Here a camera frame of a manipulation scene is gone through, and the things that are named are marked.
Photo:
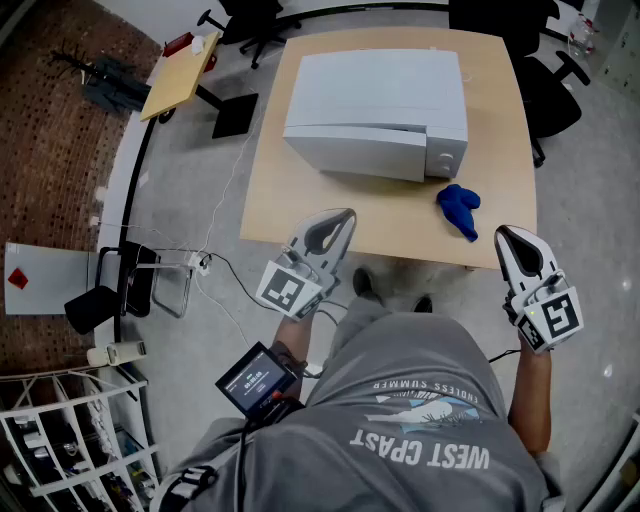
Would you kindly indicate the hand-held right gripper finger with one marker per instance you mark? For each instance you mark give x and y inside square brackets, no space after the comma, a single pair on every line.
[546,257]
[505,265]

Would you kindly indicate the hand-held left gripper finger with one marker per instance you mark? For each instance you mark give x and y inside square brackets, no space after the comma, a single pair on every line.
[300,235]
[345,240]

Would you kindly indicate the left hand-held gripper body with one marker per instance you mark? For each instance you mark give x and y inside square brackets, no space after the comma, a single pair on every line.
[287,290]

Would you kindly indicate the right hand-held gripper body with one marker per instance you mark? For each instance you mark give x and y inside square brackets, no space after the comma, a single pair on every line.
[557,317]

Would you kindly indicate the blue cloth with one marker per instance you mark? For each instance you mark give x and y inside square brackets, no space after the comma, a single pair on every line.
[459,205]

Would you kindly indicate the white printer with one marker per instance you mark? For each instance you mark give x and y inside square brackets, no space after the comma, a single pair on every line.
[375,90]

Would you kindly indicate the person's left forearm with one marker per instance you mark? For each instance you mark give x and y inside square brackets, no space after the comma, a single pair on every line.
[292,335]

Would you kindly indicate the person's right forearm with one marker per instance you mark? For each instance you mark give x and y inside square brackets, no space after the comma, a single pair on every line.
[532,395]

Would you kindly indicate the person's left black shoe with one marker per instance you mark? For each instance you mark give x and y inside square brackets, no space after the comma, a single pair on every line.
[364,282]

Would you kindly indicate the person's black shoe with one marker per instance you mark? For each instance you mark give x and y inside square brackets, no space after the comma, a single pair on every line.
[424,304]
[364,282]

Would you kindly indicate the person's right black shoe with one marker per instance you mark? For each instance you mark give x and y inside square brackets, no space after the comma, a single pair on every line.
[424,304]

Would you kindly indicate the white power strip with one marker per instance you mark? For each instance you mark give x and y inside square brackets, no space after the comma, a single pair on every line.
[199,262]

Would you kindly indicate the black wrist-mounted screen device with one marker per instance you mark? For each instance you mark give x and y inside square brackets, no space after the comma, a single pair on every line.
[252,380]

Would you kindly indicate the person's grey printed t-shirt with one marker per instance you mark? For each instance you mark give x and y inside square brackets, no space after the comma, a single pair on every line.
[400,360]

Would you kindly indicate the black office chair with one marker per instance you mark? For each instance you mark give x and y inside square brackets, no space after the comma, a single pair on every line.
[250,20]
[550,100]
[500,17]

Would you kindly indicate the white handheld device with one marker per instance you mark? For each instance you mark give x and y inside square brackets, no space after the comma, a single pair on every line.
[115,352]

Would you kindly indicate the small wooden side table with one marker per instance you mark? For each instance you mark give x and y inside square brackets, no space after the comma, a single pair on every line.
[175,80]

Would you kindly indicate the small white object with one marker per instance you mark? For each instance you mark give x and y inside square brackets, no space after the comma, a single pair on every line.
[198,45]

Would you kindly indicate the grey metal locker cabinet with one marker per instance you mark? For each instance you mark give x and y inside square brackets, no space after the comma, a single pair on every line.
[622,55]

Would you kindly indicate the clear plastic bottle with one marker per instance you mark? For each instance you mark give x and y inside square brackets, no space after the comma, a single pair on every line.
[582,35]

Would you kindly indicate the red box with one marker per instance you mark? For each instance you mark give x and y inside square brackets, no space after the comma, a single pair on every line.
[176,45]

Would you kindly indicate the white board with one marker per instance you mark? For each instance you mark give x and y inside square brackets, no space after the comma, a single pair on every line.
[50,280]

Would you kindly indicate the small red square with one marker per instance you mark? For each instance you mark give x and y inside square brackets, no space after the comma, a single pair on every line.
[18,278]

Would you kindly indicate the black metal-frame chair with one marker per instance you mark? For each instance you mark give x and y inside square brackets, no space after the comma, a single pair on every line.
[90,310]

